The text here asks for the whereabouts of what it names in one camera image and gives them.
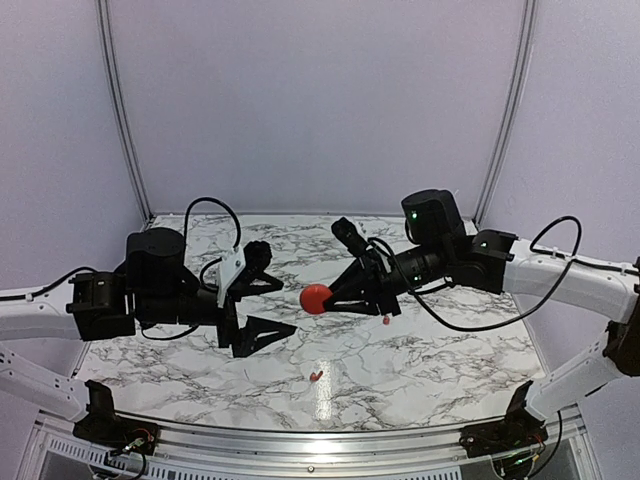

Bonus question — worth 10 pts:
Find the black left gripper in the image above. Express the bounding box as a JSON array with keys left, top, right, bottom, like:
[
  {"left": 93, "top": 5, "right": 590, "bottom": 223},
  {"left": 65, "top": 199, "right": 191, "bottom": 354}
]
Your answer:
[{"left": 139, "top": 282, "right": 298, "bottom": 358}]

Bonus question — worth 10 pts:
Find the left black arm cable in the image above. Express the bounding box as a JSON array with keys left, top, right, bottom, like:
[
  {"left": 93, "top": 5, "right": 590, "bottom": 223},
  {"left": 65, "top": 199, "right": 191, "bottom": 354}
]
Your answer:
[{"left": 0, "top": 196, "right": 242, "bottom": 341}]

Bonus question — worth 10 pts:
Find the aluminium frame post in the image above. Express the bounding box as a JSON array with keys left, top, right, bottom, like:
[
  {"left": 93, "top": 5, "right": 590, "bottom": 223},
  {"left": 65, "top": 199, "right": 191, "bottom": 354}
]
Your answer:
[
  {"left": 472, "top": 0, "right": 539, "bottom": 226},
  {"left": 95, "top": 0, "right": 153, "bottom": 225}
]

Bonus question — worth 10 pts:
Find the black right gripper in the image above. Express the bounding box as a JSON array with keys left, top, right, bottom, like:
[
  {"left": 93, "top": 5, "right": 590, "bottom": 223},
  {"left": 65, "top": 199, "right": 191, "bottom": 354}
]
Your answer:
[{"left": 322, "top": 240, "right": 451, "bottom": 318}]

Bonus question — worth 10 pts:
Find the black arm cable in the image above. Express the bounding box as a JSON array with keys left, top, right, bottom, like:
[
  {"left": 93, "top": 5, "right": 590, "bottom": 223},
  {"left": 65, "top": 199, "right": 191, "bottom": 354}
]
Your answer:
[
  {"left": 0, "top": 196, "right": 242, "bottom": 341},
  {"left": 367, "top": 215, "right": 640, "bottom": 332}
]

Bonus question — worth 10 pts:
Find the red bottle cap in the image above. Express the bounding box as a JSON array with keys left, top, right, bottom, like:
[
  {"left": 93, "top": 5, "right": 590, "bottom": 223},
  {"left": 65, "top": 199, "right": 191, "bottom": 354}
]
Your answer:
[{"left": 299, "top": 284, "right": 332, "bottom": 315}]

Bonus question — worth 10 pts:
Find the left aluminium frame post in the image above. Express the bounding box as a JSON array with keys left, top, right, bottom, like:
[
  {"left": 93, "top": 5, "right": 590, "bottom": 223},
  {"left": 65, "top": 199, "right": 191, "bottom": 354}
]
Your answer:
[{"left": 95, "top": 0, "right": 153, "bottom": 225}]

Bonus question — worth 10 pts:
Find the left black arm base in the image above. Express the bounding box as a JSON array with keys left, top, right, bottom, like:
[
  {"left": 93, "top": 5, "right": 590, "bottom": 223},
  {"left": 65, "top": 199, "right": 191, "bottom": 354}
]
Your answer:
[{"left": 73, "top": 380, "right": 159, "bottom": 455}]

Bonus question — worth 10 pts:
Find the right aluminium frame post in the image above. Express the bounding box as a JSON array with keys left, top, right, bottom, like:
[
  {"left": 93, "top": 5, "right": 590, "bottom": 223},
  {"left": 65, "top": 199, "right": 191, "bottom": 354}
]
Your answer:
[{"left": 472, "top": 0, "right": 539, "bottom": 226}]

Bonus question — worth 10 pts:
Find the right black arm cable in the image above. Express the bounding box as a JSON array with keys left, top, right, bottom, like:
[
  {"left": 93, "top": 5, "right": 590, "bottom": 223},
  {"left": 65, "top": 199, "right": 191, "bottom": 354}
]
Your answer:
[{"left": 367, "top": 215, "right": 640, "bottom": 332}]

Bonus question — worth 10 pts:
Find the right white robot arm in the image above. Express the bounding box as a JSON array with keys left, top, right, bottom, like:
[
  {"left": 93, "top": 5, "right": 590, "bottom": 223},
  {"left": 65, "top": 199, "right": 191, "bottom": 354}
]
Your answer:
[{"left": 301, "top": 189, "right": 639, "bottom": 448}]

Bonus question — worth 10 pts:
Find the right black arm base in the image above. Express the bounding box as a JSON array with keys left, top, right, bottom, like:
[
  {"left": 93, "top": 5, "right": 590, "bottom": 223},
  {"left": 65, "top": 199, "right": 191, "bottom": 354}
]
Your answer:
[{"left": 459, "top": 380, "right": 548, "bottom": 458}]

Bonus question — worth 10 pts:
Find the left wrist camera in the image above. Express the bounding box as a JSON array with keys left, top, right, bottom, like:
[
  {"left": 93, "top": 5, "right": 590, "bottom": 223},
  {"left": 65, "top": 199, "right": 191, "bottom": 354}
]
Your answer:
[{"left": 216, "top": 241, "right": 272, "bottom": 307}]

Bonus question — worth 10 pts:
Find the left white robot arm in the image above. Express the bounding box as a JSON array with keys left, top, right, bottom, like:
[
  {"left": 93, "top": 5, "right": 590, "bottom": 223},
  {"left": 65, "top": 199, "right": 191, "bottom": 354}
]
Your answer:
[{"left": 1, "top": 227, "right": 296, "bottom": 445}]

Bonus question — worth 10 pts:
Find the front aluminium rail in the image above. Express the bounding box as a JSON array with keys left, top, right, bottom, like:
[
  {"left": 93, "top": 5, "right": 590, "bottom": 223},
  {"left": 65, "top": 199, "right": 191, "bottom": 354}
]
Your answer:
[{"left": 16, "top": 407, "right": 603, "bottom": 479}]

